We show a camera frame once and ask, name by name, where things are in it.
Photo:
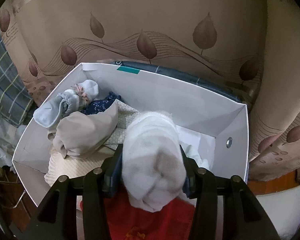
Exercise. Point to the cream quilted cloth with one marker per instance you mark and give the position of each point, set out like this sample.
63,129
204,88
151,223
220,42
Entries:
70,165

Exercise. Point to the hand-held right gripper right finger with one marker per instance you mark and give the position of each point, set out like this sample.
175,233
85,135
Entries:
188,181

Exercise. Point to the white shoe box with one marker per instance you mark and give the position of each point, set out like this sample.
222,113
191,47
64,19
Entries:
165,97

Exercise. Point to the blue checked cloth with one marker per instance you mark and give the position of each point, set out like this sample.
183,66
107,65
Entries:
215,82

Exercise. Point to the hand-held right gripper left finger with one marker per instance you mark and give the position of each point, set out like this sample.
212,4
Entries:
112,178

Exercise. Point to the red underwear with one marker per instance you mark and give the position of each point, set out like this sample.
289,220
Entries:
152,222

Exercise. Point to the white cloth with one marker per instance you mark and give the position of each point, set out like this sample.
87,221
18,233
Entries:
197,155

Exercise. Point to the grey-beige cloth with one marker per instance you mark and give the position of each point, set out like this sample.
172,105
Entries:
85,132

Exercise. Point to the light blue floral sock bundle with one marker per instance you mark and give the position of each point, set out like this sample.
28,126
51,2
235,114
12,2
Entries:
47,112

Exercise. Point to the grey-green bed cover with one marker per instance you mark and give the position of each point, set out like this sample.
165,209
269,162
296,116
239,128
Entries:
277,205

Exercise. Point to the navy speckled underwear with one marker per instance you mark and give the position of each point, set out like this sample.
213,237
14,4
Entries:
97,105

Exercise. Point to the leaf pattern curtain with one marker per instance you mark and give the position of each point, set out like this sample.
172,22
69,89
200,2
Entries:
165,17

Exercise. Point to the white sock bundle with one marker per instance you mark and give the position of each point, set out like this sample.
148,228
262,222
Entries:
152,160

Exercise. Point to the grey plaid pillow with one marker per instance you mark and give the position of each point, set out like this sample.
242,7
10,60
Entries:
5,85

